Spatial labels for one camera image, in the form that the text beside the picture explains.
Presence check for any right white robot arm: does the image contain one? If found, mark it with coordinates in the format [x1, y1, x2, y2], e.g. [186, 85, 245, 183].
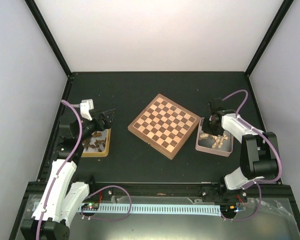
[201, 98, 282, 202]

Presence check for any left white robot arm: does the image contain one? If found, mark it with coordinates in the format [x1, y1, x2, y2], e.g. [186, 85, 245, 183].
[20, 109, 115, 240]

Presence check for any pile of light chess pieces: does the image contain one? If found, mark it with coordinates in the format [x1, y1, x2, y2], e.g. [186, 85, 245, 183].
[199, 133, 230, 149]

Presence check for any pile of dark chess pieces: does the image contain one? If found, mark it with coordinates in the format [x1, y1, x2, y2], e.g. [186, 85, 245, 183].
[82, 130, 108, 153]

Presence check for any left control circuit board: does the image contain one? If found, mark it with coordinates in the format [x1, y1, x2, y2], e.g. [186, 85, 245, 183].
[81, 203, 100, 211]

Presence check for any control circuit board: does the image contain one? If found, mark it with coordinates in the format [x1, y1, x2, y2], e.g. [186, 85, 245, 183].
[81, 203, 100, 211]
[220, 205, 247, 214]

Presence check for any right control circuit board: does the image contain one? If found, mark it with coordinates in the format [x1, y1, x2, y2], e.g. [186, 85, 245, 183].
[220, 205, 247, 214]

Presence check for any pink plastic basket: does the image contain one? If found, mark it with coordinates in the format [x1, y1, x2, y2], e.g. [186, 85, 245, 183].
[195, 117, 234, 157]

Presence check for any yellow plastic tray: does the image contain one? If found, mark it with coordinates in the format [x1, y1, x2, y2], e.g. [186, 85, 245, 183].
[82, 129, 111, 158]

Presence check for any wooden chessboard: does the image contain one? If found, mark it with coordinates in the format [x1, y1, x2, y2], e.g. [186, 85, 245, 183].
[127, 94, 201, 160]

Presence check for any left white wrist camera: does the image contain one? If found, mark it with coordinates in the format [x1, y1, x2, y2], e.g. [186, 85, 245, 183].
[80, 99, 94, 121]

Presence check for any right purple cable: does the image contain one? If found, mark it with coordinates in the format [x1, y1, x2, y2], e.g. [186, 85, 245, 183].
[221, 89, 283, 222]

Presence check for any purple cable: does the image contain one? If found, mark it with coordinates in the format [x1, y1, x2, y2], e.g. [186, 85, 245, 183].
[221, 89, 283, 222]
[36, 99, 85, 240]

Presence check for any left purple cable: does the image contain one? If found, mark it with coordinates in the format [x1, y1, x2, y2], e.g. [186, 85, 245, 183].
[36, 99, 85, 240]

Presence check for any white slotted cable duct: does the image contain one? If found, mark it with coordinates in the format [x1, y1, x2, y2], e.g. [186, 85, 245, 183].
[76, 203, 221, 217]

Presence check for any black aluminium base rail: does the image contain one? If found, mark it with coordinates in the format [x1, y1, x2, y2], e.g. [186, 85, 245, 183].
[22, 181, 295, 203]

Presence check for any left black frame post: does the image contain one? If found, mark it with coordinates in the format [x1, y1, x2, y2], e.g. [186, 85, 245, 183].
[25, 0, 72, 77]

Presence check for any black frame post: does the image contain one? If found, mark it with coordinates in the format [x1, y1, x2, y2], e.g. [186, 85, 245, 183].
[244, 0, 294, 77]
[25, 0, 72, 77]

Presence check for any right black frame post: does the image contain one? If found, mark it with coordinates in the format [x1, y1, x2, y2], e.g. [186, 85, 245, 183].
[244, 0, 294, 77]

